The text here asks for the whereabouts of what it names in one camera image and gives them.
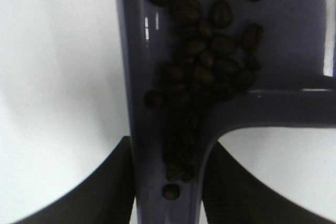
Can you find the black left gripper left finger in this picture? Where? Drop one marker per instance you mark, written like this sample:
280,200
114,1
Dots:
105,196

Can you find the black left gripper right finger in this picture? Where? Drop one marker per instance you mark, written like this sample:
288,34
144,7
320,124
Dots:
231,194

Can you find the purple plastic dustpan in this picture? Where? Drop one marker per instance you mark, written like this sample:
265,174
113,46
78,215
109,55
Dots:
295,87

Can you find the pile of coffee beans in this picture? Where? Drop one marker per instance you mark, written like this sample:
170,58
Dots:
208,67

